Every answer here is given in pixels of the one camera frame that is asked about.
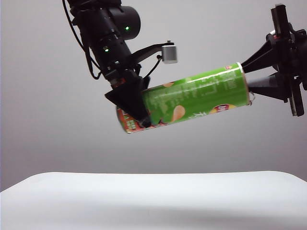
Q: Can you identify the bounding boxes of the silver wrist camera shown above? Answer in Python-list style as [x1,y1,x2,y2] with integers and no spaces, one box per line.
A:
[161,39,178,64]

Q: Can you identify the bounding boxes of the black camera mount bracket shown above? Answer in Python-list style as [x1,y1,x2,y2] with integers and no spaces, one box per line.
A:
[130,43,168,66]

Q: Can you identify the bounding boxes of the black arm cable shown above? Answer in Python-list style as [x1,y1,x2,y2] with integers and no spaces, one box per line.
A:
[61,0,102,80]

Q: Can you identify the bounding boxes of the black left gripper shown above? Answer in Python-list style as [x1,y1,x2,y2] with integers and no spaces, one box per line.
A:
[103,62,153,128]

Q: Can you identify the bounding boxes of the green potato chip tub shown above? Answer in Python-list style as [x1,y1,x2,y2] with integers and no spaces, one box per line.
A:
[116,62,252,134]

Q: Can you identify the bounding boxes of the thin black camera cable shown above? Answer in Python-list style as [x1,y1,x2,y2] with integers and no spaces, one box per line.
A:
[143,55,162,80]

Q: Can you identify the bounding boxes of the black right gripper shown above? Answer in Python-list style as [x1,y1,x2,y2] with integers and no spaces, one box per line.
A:
[241,3,307,118]

